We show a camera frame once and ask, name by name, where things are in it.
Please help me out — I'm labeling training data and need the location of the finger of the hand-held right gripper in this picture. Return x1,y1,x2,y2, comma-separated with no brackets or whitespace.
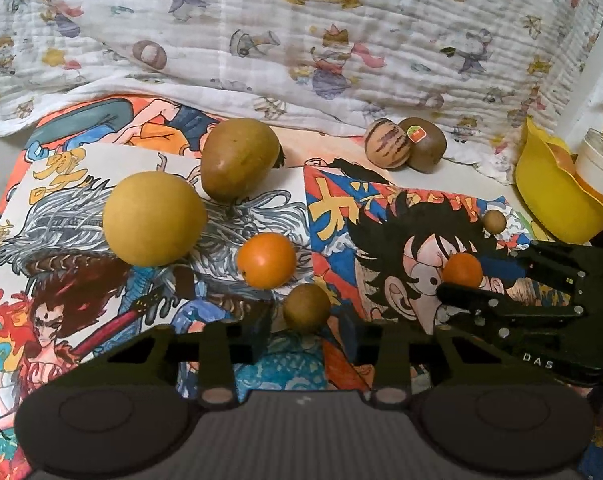
435,281,587,346
479,240,591,307

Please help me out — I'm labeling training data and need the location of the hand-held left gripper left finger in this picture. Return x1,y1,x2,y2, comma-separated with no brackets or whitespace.
89,311,275,409

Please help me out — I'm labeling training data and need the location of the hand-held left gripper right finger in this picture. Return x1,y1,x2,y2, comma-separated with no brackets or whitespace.
339,311,513,409

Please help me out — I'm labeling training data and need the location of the small orange tangerine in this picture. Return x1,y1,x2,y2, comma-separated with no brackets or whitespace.
441,252,484,289

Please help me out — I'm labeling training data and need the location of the small brown round fruit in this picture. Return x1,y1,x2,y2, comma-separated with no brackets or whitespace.
282,283,331,334

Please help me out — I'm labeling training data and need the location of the striped pepino melon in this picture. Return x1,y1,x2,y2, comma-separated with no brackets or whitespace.
364,118,411,168

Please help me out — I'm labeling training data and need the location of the tiny brown longan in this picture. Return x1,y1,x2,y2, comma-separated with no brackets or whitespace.
482,209,507,235

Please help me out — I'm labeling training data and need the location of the large orange tangerine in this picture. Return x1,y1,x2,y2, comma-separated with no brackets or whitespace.
236,232,297,290

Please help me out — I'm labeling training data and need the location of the yellow wavy-rim bowl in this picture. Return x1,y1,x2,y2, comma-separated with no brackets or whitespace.
514,117,603,243

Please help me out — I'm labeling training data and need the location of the brown kiwi with sticker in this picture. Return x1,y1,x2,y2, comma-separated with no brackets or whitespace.
398,116,448,172

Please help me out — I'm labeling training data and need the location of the white cup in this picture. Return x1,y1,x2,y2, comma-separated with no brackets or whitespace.
575,128,603,196

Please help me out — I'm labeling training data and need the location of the large round yellow pear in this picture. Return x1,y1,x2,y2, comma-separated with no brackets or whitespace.
102,171,208,267

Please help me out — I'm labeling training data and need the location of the colourful anime print cloth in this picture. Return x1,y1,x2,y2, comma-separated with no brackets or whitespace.
0,146,332,480

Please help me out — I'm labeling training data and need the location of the green-brown mango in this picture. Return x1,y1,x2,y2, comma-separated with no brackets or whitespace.
200,118,281,203

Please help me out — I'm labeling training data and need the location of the printed white blanket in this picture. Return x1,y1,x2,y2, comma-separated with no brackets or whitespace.
0,0,603,186

